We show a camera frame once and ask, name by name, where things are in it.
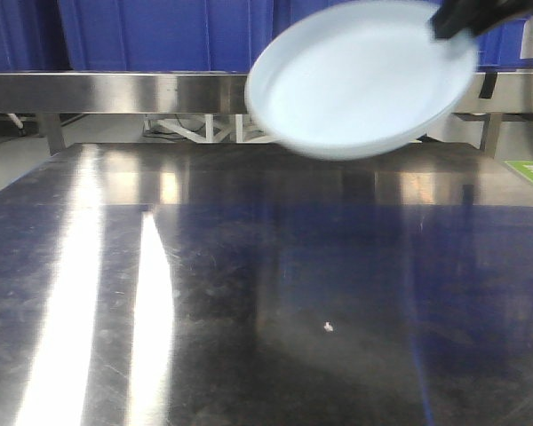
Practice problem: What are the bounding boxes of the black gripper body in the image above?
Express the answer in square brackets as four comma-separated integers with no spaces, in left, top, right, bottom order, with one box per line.
[430,0,533,40]

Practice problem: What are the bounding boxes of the white round plate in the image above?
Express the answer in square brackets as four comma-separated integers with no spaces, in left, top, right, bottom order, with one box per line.
[244,1,478,161]

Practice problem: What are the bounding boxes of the blue crate with label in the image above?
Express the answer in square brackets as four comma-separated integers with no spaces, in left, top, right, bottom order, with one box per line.
[478,15,533,70]

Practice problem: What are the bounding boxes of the black tape strip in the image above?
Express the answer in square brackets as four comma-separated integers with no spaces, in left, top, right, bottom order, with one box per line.
[479,72,498,99]

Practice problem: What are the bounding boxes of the small white crumb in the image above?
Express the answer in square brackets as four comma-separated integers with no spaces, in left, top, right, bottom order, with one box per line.
[323,322,335,333]

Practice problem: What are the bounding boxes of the blue plastic crate middle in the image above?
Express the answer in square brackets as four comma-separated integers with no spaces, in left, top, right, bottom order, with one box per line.
[58,0,279,73]

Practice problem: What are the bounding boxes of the blue plastic crate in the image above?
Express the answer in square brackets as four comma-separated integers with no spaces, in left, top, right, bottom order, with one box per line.
[0,1,70,72]
[58,0,279,73]

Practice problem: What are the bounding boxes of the blue plastic crate left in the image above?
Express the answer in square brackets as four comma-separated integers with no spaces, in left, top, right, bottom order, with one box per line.
[0,1,70,72]

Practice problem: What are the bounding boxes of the stainless steel shelf rail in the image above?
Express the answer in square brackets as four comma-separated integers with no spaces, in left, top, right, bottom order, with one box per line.
[0,69,533,114]

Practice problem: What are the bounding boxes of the white metal frame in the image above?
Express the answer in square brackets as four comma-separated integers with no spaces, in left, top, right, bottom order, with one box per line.
[143,114,278,144]

